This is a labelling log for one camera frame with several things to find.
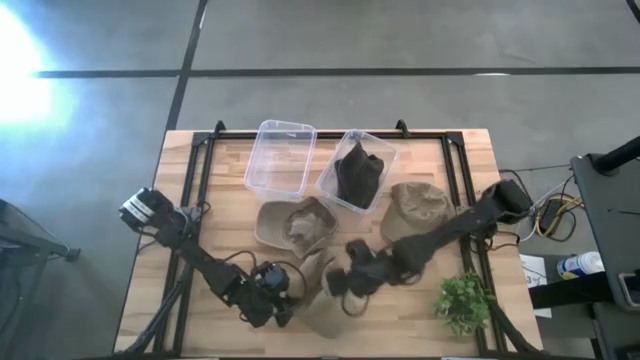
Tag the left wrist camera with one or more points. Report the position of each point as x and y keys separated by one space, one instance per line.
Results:
x=272 y=276

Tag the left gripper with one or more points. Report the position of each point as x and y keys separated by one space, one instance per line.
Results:
x=255 y=302

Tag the black bar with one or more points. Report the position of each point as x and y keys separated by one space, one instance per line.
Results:
x=565 y=292

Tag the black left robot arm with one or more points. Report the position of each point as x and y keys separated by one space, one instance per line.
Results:
x=200 y=255

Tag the black cart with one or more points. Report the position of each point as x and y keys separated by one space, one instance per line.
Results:
x=610 y=225

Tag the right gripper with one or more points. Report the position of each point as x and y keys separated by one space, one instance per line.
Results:
x=372 y=275

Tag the black power box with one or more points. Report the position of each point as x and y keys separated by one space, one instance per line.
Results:
x=551 y=214

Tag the tan cap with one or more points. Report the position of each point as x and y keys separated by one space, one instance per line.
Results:
x=415 y=207
x=272 y=225
x=325 y=312

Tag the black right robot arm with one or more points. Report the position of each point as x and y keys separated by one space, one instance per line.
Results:
x=450 y=230

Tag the white paper sheet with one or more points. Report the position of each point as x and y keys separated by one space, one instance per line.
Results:
x=534 y=265

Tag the dark side stand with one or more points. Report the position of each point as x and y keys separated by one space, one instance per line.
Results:
x=25 y=245

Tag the black aluminium table frame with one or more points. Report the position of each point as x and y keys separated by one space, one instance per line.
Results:
x=330 y=135

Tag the white blue spray can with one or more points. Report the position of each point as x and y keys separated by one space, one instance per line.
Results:
x=580 y=265

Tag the small green plant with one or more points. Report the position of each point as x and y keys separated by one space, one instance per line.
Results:
x=462 y=300

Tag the dark cap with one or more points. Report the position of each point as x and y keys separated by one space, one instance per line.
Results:
x=357 y=175

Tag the clear plastic bin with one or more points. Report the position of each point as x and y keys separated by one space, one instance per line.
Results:
x=381 y=150
x=280 y=165

